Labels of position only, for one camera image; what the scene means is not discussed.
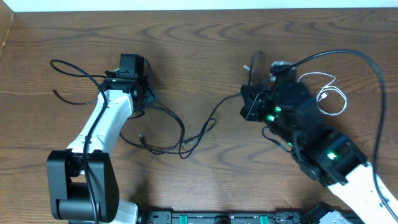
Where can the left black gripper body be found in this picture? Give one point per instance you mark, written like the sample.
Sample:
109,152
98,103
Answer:
149,95

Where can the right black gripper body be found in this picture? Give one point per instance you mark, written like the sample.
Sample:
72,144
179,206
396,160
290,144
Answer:
262,108

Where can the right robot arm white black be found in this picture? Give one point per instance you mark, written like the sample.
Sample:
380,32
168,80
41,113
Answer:
323,153

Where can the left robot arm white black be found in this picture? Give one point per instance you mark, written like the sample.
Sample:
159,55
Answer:
82,184

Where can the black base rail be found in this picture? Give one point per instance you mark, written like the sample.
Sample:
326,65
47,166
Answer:
322,213

